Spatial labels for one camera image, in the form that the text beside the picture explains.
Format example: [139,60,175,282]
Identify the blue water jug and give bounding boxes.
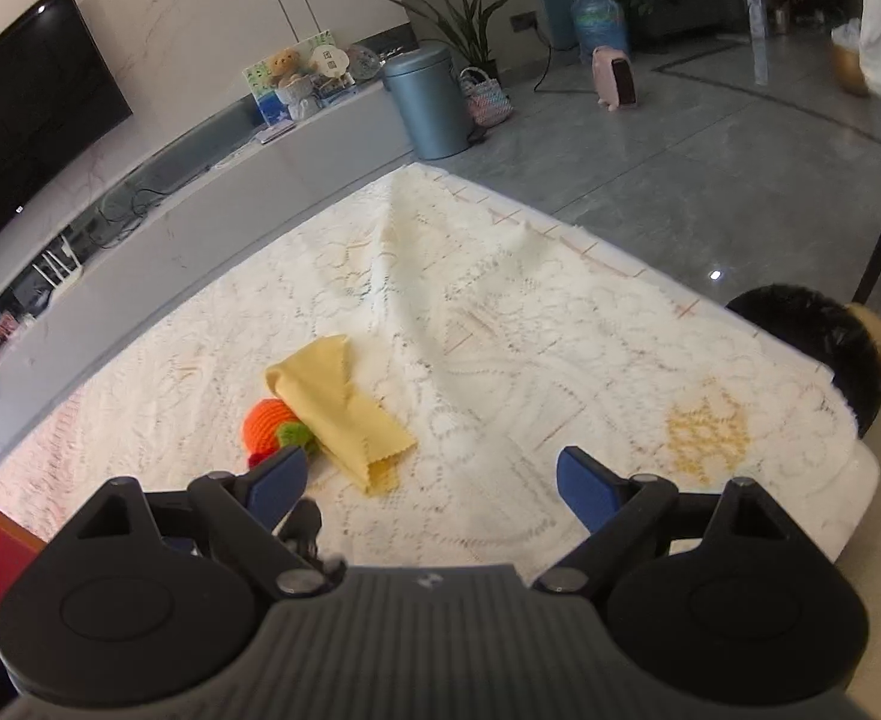
[570,0,631,65]

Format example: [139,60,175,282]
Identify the yellow cleaning cloth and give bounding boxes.
[264,335,419,497]

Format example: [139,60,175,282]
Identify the golden basket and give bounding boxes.
[831,22,873,95]

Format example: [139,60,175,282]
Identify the green picture board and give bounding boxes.
[243,30,337,125]

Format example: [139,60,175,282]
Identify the pink space heater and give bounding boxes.
[592,45,640,113]

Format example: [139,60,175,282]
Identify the orange crochet toy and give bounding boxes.
[241,399,322,466]

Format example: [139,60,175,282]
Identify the black fluffy round object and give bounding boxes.
[726,283,881,440]

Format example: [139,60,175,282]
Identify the teddy bear bouquet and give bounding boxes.
[268,49,314,121]

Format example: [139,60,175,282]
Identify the white round ornament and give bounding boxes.
[309,43,352,87]

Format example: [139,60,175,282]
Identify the white router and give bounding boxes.
[35,235,85,286]

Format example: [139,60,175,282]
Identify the long leaf potted plant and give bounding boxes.
[382,0,517,80]

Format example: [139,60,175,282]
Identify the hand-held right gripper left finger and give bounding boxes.
[73,448,337,599]

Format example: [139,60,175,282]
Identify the grey blue trash can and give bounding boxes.
[380,43,473,161]

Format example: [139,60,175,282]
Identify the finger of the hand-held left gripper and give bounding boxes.
[279,499,347,578]

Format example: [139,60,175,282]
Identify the black cables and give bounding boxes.
[99,180,179,241]

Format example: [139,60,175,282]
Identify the black wall television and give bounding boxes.
[0,0,134,278]

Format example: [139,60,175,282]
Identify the woven handbag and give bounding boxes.
[459,67,515,128]

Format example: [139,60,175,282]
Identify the marble television console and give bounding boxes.
[0,79,419,451]

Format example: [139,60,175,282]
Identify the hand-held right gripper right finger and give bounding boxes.
[532,446,802,597]

